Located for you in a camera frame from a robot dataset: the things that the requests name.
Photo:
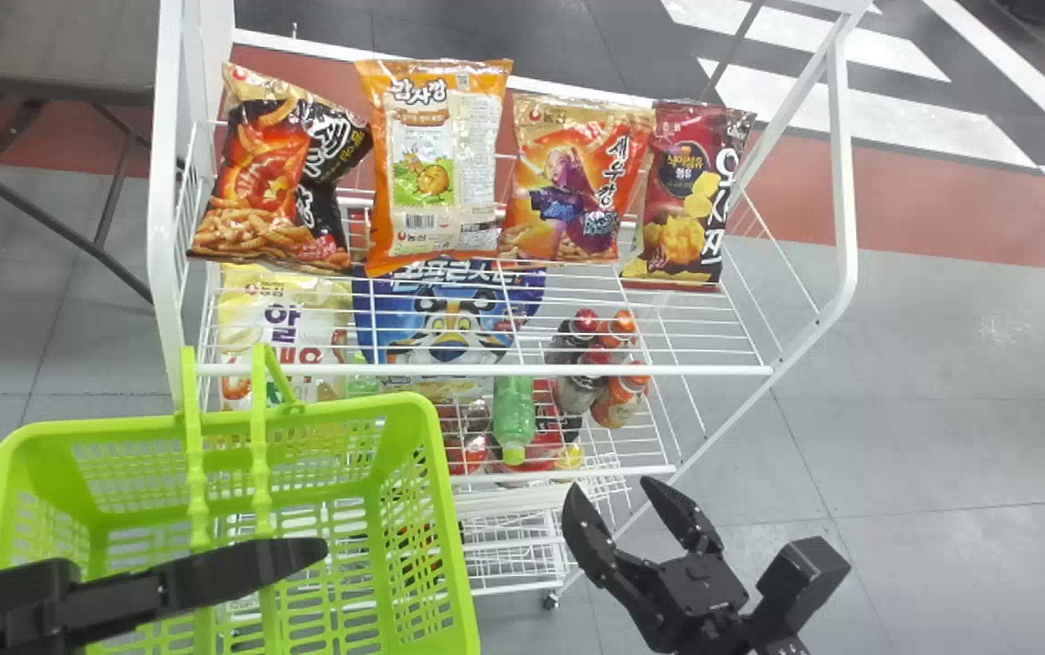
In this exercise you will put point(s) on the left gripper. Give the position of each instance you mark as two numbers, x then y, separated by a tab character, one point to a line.
4	609

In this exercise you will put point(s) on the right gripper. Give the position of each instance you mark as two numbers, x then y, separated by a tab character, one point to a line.
686	600

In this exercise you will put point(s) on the orange bottle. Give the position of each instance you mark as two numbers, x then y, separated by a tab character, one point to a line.
620	400
618	329

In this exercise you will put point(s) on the brown bottle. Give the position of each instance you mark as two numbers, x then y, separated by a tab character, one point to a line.
577	387
574	332

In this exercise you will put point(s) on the green bottle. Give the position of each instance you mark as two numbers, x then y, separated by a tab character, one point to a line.
514	414

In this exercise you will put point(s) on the green basket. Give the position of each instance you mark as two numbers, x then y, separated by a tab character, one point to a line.
367	455

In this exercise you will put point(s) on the yellow cereal bag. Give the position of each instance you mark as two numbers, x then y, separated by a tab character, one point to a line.
281	314

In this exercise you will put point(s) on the blue cereal bag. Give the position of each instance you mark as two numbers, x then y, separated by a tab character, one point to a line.
449	309

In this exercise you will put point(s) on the dark red snack packet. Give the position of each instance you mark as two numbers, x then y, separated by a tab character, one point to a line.
690	200

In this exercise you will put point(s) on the black red snack packet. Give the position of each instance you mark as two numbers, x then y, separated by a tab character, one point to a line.
267	173

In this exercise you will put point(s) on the orange beige snack packet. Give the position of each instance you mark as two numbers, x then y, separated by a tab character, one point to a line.
436	155

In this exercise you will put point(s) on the dark side table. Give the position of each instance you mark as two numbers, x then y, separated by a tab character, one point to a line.
31	45

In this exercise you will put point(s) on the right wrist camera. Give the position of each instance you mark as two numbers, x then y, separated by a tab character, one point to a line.
799	578

